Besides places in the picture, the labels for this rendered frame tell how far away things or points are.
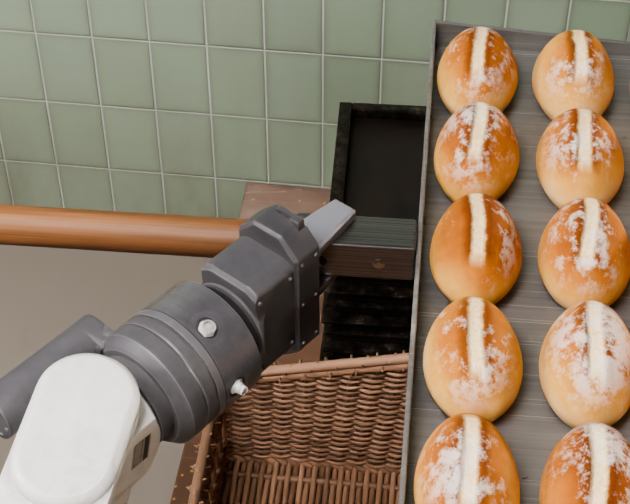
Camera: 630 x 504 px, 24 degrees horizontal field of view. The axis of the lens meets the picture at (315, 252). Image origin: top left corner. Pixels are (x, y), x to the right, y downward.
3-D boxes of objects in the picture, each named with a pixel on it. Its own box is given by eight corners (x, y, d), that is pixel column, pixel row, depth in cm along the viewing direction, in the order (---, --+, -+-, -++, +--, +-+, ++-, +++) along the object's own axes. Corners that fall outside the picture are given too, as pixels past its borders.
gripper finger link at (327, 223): (362, 221, 106) (306, 267, 102) (329, 202, 107) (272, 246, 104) (363, 205, 105) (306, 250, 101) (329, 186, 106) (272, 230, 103)
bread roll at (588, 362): (635, 446, 95) (648, 391, 91) (533, 435, 95) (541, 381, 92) (633, 333, 102) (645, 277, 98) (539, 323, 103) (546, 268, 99)
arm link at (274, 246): (240, 179, 102) (116, 270, 96) (345, 241, 97) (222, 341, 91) (246, 304, 111) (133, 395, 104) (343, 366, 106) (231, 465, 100)
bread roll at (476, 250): (520, 322, 103) (527, 266, 99) (425, 316, 103) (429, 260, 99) (519, 225, 110) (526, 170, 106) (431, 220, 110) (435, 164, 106)
